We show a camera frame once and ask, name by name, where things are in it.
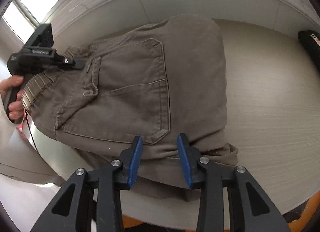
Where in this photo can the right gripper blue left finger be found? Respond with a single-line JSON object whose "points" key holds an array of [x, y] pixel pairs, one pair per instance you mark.
{"points": [[130, 159]]}

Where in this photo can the person's left hand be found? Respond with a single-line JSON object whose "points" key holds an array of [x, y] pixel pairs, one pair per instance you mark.
{"points": [[9, 86]]}

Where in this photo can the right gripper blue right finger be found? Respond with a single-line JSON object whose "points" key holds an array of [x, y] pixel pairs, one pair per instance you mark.
{"points": [[189, 157]]}

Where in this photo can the white window frame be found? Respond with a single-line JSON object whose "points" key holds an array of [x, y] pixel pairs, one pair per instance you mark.
{"points": [[286, 16]]}

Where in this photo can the red floral cloth bundle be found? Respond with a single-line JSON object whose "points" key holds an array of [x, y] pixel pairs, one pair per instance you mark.
{"points": [[21, 133]]}

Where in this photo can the folded dark navy garment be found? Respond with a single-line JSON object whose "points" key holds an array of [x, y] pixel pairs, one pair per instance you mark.
{"points": [[310, 41]]}

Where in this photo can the grey-brown cargo pants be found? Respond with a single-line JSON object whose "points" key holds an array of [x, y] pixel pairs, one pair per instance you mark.
{"points": [[156, 81]]}

